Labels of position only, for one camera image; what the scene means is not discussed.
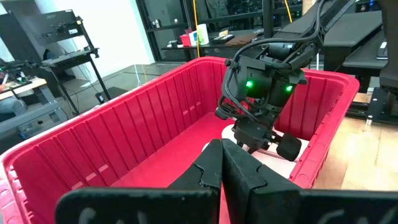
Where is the pink slide sandal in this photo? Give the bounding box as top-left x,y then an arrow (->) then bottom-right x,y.
201,124 -> 310,180

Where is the black frame side rail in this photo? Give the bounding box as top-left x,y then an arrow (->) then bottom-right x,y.
347,93 -> 379,121

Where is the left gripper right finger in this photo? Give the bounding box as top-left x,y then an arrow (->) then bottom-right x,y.
222,139 -> 398,224

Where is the small red box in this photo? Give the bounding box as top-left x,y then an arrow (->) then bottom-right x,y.
179,33 -> 192,48

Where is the red plastic bin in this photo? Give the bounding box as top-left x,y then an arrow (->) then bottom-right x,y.
0,56 -> 361,224

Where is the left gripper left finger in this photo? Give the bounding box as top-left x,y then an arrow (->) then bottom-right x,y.
55,139 -> 223,224

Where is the white paper cup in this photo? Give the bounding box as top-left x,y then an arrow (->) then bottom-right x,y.
196,23 -> 210,46

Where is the black equipment stand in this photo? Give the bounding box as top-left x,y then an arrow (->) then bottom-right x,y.
30,9 -> 112,116

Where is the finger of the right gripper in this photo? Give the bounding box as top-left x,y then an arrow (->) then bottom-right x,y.
275,133 -> 302,162

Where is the grey workbench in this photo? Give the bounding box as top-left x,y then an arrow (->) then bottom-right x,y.
0,58 -> 68,142

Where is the dark side table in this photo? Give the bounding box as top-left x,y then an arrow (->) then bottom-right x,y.
160,29 -> 268,62

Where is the yellow cable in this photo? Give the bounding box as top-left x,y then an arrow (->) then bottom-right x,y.
192,0 -> 200,58

